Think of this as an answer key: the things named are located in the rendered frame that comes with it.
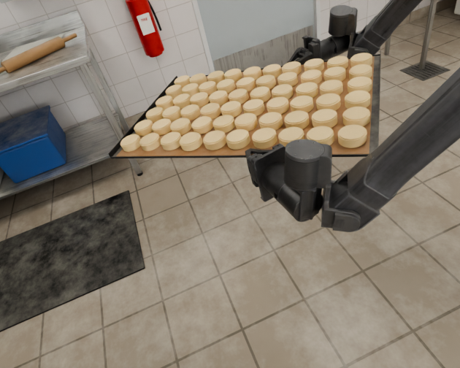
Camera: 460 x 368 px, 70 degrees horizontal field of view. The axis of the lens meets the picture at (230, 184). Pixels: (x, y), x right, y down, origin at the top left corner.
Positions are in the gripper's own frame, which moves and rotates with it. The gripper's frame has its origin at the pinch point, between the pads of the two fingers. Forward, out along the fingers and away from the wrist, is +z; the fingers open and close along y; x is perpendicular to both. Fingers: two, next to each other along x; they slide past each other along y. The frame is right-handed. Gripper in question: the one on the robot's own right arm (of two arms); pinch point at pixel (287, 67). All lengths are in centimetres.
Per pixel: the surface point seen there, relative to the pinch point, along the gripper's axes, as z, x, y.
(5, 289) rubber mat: 148, -81, -92
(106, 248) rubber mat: 90, -74, -94
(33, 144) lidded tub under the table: 104, -143, -48
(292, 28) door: -121, -190, -66
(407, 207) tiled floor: -60, -2, -101
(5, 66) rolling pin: 90, -140, -2
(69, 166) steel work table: 94, -139, -71
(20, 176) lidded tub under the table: 124, -145, -65
